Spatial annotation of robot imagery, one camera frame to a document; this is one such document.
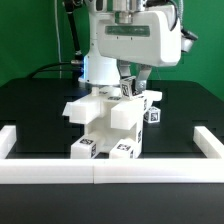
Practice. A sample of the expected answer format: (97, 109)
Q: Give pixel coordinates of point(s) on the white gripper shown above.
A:
(153, 39)

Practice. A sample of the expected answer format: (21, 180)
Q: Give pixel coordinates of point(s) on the white tagged cube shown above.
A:
(152, 115)
(127, 86)

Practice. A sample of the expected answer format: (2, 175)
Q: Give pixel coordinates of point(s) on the white chair backrest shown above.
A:
(107, 102)

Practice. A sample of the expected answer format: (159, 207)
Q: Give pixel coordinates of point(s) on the white chair seat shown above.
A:
(111, 136)

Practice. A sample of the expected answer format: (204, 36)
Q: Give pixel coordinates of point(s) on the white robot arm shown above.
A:
(100, 70)

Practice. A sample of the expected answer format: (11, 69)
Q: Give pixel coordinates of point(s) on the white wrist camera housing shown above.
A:
(187, 40)

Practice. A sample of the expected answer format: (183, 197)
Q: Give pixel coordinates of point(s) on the white U-shaped frame wall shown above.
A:
(101, 171)

